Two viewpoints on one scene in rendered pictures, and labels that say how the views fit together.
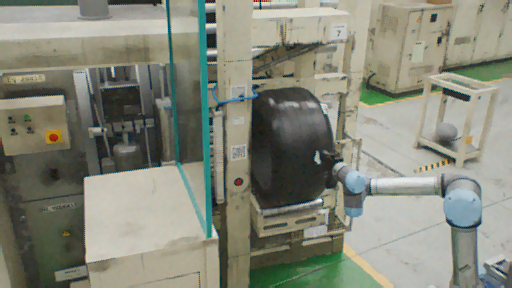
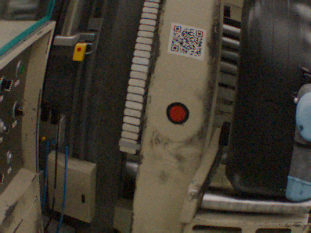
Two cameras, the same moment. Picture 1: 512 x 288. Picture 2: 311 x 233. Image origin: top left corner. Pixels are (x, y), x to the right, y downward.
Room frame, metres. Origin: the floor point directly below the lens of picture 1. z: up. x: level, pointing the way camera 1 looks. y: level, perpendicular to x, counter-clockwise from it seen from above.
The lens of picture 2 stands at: (0.50, -0.66, 1.64)
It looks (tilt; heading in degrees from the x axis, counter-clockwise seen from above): 20 degrees down; 29
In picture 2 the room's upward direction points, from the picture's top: 9 degrees clockwise
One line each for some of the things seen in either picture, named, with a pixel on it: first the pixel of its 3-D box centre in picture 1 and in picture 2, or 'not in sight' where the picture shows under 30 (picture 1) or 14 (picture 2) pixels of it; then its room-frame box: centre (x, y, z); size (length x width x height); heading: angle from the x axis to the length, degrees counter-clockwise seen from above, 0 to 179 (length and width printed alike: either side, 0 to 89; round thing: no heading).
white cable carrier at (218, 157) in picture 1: (219, 157); (148, 41); (1.97, 0.18, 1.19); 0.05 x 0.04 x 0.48; 20
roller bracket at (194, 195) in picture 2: (248, 199); (206, 175); (2.07, 0.05, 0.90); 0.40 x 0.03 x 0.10; 20
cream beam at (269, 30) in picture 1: (287, 27); not in sight; (2.45, -0.14, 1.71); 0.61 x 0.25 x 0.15; 110
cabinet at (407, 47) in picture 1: (409, 48); not in sight; (6.81, -2.18, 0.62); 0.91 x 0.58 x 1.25; 120
